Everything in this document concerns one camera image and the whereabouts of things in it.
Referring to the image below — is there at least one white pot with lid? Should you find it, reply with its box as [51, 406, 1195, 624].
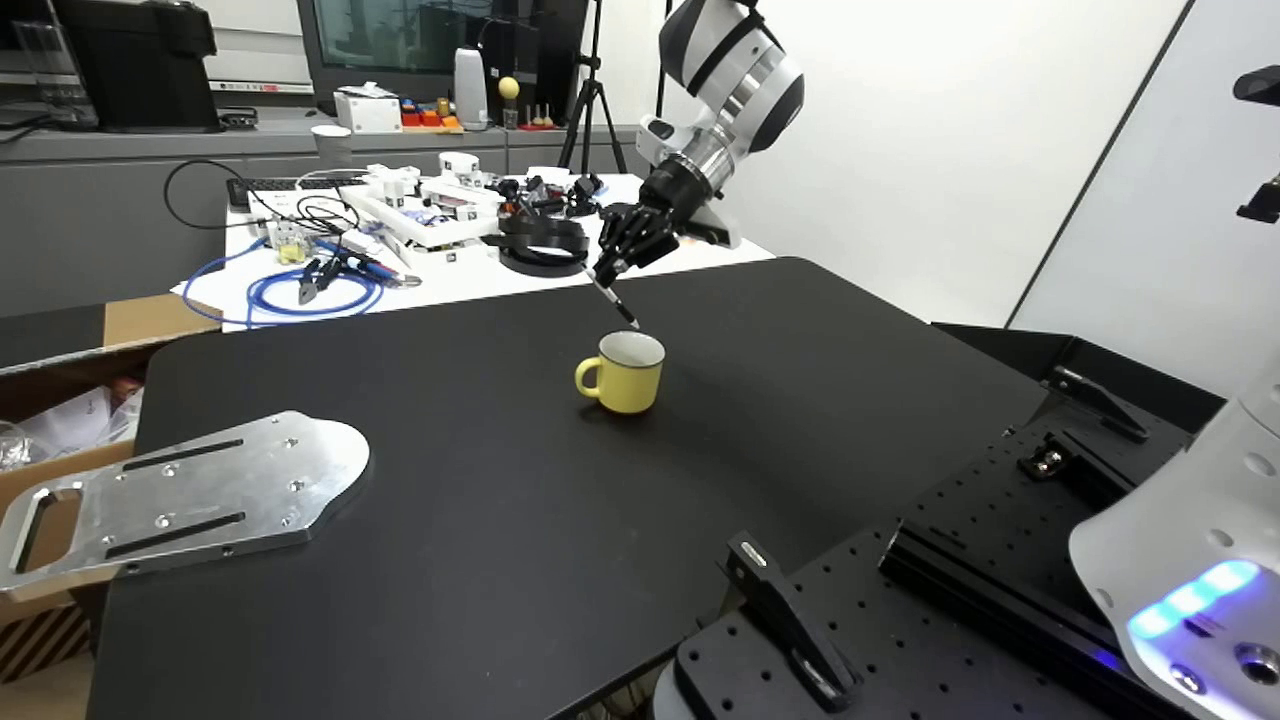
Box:
[331, 81, 404, 135]

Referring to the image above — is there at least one brown cardboard box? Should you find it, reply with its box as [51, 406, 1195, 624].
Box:
[0, 293, 225, 670]

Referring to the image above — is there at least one black and white pen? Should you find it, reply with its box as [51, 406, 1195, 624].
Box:
[603, 275, 646, 333]

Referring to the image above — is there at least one coiled blue cable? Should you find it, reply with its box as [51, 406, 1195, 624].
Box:
[174, 244, 392, 328]

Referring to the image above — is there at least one white cylinder container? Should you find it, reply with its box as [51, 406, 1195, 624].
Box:
[452, 45, 490, 133]

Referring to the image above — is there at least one black cabinet box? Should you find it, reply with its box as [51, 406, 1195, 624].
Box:
[51, 0, 225, 133]

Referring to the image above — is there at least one black camera tripod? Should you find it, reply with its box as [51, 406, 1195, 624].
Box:
[555, 0, 632, 175]

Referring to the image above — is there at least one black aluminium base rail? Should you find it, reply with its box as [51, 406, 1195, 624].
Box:
[874, 514, 1134, 688]

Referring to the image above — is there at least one clear plastic bag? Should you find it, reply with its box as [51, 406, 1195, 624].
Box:
[0, 376, 147, 471]

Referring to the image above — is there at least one black mount bracket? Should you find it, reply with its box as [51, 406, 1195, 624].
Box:
[725, 530, 856, 711]

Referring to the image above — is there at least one large dark screen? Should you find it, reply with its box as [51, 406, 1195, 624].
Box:
[290, 0, 593, 112]

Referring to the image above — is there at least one coiled black cable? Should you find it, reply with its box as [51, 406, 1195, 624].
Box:
[494, 211, 593, 280]

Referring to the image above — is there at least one yellow enamel cup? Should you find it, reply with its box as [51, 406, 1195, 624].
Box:
[572, 328, 667, 414]

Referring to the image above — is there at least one black perforated mounting board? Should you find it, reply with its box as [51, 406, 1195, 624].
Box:
[653, 323, 1232, 720]

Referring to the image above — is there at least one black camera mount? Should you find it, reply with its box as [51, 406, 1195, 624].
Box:
[1232, 61, 1280, 225]

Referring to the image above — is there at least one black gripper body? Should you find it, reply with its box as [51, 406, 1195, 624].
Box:
[593, 167, 691, 263]

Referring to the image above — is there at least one white power strip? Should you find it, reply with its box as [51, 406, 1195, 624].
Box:
[334, 175, 503, 252]

